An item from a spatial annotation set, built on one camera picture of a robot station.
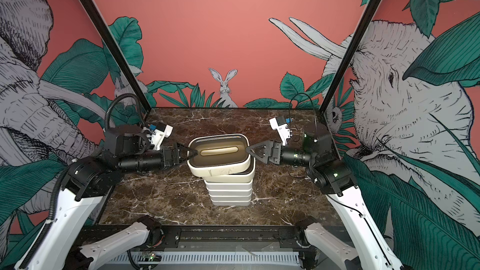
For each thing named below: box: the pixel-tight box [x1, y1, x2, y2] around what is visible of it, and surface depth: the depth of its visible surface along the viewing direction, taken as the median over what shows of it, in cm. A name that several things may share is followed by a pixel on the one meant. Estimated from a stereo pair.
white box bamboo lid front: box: [210, 198, 252, 207], surface depth 80 cm
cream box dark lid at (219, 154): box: [186, 133, 251, 177], surface depth 59 cm
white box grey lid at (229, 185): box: [203, 179, 254, 189], surface depth 67 cm
